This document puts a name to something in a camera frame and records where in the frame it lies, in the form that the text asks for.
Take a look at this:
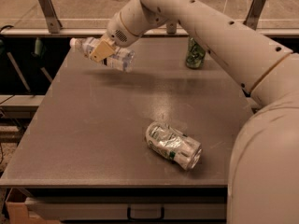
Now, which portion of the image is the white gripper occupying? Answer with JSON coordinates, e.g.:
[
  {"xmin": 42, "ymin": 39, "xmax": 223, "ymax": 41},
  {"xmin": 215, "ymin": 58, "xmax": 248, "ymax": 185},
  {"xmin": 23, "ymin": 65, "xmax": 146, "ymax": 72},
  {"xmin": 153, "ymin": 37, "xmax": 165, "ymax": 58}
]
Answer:
[{"xmin": 89, "ymin": 0, "xmax": 163, "ymax": 63}]

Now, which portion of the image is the right metal rail bracket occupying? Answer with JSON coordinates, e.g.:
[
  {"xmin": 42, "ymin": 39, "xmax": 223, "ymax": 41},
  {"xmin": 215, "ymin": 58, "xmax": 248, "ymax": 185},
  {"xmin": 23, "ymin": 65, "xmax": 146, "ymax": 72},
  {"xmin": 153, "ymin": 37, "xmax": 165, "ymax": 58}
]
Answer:
[{"xmin": 244, "ymin": 0, "xmax": 266, "ymax": 30}]

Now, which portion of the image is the cardboard box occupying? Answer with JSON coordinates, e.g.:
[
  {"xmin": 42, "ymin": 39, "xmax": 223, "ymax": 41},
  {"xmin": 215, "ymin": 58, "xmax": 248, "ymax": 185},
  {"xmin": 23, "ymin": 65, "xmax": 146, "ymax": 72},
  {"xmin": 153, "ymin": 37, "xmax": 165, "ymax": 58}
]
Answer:
[{"xmin": 6, "ymin": 189, "xmax": 61, "ymax": 224}]

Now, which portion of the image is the grey drawer with black handle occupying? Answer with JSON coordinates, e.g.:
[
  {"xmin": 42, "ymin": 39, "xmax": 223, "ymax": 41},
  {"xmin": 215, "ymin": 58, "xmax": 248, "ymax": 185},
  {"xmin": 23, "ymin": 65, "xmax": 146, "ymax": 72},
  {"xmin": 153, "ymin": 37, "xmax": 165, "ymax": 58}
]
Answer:
[{"xmin": 25, "ymin": 188, "xmax": 226, "ymax": 223}]

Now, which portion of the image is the blue label plastic bottle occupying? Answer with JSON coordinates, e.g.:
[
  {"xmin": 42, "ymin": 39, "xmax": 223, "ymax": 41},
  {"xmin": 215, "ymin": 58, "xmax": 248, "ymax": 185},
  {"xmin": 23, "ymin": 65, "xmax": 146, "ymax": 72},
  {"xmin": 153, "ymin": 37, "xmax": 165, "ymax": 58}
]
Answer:
[{"xmin": 70, "ymin": 37, "xmax": 135, "ymax": 72}]

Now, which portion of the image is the horizontal metal rail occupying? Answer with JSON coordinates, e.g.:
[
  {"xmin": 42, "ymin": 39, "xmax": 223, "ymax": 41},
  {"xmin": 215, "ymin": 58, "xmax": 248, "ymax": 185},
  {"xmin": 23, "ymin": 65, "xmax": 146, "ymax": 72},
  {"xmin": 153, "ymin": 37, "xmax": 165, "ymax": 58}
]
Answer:
[{"xmin": 1, "ymin": 27, "xmax": 299, "ymax": 38}]

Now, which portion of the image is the green soda can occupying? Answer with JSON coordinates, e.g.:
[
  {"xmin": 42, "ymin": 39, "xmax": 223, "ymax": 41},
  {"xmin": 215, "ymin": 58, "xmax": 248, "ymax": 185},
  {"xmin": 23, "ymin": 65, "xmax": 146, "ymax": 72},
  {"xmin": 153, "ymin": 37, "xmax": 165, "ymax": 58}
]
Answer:
[{"xmin": 185, "ymin": 37, "xmax": 206, "ymax": 69}]

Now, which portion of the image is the middle metal rail bracket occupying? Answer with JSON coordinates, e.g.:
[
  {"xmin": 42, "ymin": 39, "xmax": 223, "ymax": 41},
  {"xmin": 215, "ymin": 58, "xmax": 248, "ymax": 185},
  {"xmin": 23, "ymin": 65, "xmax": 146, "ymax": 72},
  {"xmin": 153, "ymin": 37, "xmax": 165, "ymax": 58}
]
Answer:
[{"xmin": 166, "ymin": 21, "xmax": 177, "ymax": 35}]

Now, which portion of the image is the metal rail bracket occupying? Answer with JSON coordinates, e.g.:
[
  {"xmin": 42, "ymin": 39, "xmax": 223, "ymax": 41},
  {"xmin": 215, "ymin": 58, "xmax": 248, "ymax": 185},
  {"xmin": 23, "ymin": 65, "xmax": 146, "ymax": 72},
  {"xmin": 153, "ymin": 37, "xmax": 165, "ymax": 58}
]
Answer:
[
  {"xmin": 166, "ymin": 21, "xmax": 177, "ymax": 35},
  {"xmin": 38, "ymin": 0, "xmax": 62, "ymax": 34},
  {"xmin": 244, "ymin": 0, "xmax": 266, "ymax": 30}
]

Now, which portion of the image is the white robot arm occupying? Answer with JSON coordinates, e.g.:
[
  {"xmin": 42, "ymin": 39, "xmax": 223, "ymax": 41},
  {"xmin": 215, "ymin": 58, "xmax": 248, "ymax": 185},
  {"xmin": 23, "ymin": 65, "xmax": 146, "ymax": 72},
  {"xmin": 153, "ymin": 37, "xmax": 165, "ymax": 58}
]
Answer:
[{"xmin": 90, "ymin": 0, "xmax": 299, "ymax": 224}]

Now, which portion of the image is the left metal rail bracket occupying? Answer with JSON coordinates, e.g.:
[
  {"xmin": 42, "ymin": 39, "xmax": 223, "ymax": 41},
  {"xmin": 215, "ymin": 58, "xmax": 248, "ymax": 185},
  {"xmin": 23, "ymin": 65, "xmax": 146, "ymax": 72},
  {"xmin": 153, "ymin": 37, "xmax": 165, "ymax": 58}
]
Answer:
[{"xmin": 38, "ymin": 0, "xmax": 62, "ymax": 34}]

